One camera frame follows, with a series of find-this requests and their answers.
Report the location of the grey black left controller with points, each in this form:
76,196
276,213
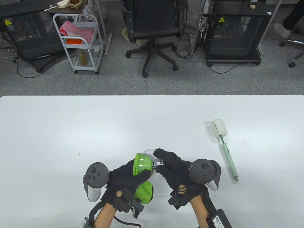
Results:
96,174

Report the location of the grey black controller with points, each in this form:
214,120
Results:
96,174
201,171

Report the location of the grey chair base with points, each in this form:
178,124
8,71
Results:
294,42

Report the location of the white rolling cart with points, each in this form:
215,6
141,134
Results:
92,59

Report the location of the green microfibre cloth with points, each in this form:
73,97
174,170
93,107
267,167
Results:
143,194

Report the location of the beige slipper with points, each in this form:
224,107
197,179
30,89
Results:
124,34
142,42

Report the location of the black office chair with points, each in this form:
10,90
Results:
154,21

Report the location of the person's right forearm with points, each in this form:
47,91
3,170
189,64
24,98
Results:
201,213

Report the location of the grey black right controller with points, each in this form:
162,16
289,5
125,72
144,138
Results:
201,171

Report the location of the aluminium frame post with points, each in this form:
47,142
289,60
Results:
106,40
268,26

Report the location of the person's left hand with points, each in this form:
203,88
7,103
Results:
123,180

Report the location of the pink cloth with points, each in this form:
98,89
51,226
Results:
71,29

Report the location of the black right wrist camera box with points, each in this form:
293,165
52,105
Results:
218,219

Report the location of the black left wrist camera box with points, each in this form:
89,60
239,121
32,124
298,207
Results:
86,223

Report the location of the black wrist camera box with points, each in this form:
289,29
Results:
86,223
218,219

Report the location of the black equipment cabinet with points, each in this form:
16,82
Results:
28,30
235,30

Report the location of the cream white device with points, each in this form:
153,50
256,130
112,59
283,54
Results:
63,3

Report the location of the person's left forearm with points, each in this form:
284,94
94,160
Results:
105,217

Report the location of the brown side table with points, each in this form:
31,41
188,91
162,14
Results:
78,9

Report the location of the brown paper container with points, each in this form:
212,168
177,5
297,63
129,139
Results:
75,2

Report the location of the person's right hand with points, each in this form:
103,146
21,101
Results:
175,175

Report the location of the white sponge cup brush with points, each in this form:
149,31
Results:
229,159

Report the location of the yellowish drink bottle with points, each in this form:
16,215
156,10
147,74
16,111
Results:
82,58

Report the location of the clear plastic shaker lid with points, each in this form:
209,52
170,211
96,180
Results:
158,162

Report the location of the orange folded item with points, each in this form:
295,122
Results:
73,41

